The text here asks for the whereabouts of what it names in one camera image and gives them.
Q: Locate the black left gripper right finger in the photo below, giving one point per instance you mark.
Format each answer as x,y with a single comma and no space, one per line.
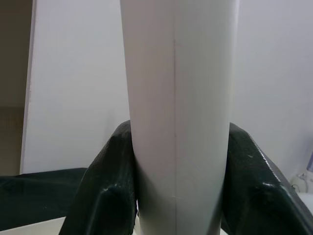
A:
256,203

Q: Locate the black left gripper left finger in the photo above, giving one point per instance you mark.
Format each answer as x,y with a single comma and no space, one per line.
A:
102,195

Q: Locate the white plastic table leg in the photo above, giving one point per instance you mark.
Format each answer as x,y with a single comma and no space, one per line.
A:
176,98

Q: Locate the black cloth table cover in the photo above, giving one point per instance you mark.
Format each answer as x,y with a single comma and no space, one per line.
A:
36,195

